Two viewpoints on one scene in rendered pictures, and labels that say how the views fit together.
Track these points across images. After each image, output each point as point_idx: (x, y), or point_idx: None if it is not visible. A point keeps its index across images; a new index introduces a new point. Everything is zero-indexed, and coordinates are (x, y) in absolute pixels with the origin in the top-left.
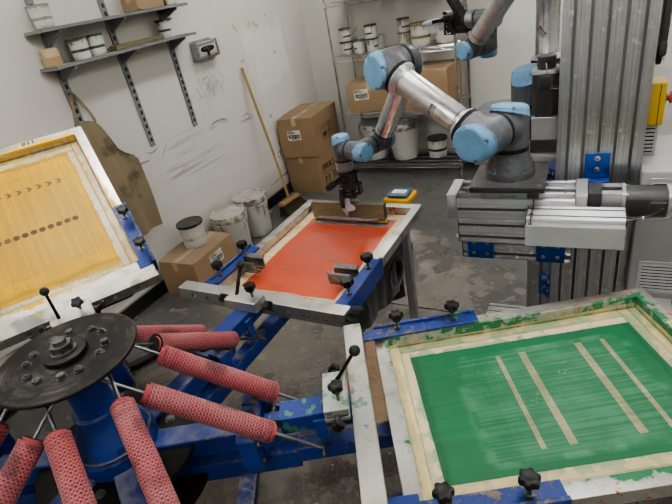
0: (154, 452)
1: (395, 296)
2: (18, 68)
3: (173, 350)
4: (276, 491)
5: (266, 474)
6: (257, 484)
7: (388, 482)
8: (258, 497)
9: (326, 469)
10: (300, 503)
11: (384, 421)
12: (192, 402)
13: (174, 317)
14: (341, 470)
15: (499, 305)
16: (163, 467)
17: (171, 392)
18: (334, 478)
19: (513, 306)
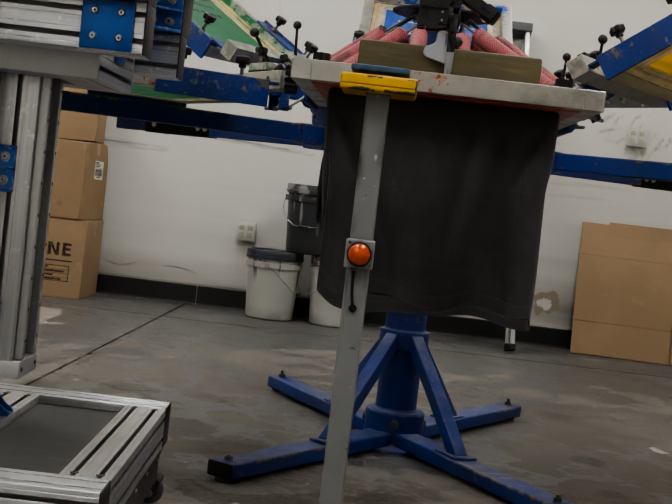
0: (346, 46)
1: (342, 297)
2: None
3: (393, 30)
4: (454, 493)
5: (491, 503)
6: (488, 487)
7: (275, 491)
8: (477, 491)
9: (392, 502)
10: (404, 486)
11: (230, 114)
12: (352, 45)
13: None
14: (365, 500)
15: (68, 486)
16: (338, 53)
17: (366, 37)
18: (370, 496)
19: (23, 481)
